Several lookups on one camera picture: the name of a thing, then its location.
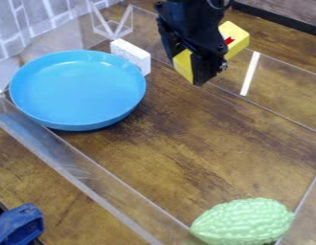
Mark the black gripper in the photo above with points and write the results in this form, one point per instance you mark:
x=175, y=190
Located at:
x=187, y=26

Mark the green bumpy toy gourd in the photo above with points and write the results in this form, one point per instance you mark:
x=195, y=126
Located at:
x=253, y=221

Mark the blue clamp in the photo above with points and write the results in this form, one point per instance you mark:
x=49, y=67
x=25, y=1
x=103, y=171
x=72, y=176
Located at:
x=21, y=225

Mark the yellow butter brick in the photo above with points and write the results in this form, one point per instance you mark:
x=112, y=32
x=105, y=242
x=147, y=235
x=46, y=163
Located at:
x=235, y=39

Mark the clear acrylic triangle bracket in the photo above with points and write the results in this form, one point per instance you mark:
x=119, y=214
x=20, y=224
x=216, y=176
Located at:
x=112, y=24

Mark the blue round tray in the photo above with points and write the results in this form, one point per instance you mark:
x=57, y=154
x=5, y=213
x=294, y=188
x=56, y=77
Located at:
x=77, y=90

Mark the white foam block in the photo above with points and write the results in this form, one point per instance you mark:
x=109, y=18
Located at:
x=132, y=53

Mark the clear acrylic enclosure wall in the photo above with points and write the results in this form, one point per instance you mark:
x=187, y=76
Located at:
x=198, y=145

